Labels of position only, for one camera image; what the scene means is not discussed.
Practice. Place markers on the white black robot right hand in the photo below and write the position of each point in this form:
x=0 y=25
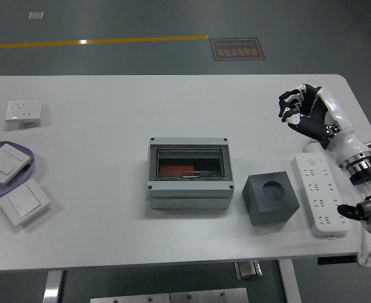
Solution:
x=333 y=120

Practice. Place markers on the grey electrical box clear lid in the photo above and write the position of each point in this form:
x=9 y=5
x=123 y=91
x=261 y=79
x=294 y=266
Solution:
x=188 y=189

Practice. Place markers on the orange cylinder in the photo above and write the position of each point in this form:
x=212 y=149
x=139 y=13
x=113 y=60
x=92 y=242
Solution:
x=176 y=170

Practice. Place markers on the grey cube with round hole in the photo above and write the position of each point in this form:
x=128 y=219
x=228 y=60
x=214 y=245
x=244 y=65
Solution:
x=261 y=211

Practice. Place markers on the white power strip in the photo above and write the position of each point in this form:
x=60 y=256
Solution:
x=318 y=189

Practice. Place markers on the black table control panel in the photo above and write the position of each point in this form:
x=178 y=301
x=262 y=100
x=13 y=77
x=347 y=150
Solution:
x=337 y=260

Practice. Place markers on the white table leg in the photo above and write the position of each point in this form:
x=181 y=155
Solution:
x=289 y=281

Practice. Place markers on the small metal floor plate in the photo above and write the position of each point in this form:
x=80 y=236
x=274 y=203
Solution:
x=36 y=15

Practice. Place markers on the grey table bracket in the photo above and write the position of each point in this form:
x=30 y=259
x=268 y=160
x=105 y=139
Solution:
x=248 y=270

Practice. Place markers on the metal base plate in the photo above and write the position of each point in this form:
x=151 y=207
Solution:
x=169 y=297

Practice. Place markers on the white wall socket panel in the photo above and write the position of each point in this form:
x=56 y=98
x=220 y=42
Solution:
x=23 y=110

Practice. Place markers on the white wall switch panel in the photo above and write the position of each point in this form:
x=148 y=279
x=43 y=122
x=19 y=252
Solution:
x=23 y=202
x=4 y=161

